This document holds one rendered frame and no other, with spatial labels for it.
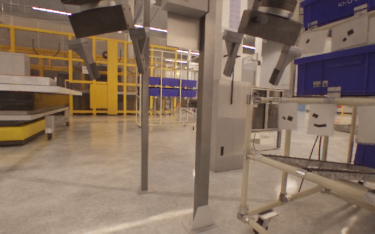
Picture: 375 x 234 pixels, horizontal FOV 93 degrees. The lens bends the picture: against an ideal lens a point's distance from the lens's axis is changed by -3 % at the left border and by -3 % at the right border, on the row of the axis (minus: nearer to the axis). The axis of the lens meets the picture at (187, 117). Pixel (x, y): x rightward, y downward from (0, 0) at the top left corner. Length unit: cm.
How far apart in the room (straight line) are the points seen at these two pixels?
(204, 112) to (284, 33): 57
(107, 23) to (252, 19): 31
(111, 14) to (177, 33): 55
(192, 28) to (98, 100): 723
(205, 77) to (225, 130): 98
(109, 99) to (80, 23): 755
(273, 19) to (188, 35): 58
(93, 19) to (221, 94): 145
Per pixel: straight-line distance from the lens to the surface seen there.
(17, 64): 769
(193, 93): 443
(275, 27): 49
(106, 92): 805
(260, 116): 281
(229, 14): 208
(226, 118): 183
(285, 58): 53
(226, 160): 193
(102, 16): 48
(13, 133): 341
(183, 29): 100
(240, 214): 104
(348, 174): 104
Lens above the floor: 69
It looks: 5 degrees down
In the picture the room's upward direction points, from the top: 2 degrees clockwise
